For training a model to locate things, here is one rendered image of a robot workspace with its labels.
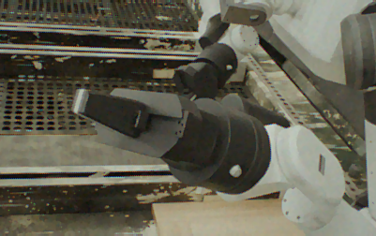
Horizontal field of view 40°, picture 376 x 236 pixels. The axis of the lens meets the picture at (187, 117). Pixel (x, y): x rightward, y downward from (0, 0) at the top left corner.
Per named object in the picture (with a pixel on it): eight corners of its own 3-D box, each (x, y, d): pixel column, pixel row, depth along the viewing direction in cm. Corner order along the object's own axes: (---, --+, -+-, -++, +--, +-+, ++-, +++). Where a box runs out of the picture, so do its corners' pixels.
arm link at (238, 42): (215, 86, 123) (235, 60, 130) (246, 69, 115) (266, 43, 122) (184, 49, 120) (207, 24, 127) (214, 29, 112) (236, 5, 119)
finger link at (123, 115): (83, 81, 43) (141, 103, 47) (72, 119, 42) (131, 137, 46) (94, 82, 41) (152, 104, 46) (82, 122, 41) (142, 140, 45)
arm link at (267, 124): (180, 201, 57) (245, 215, 64) (260, 180, 50) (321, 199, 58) (177, 106, 61) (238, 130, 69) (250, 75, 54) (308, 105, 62)
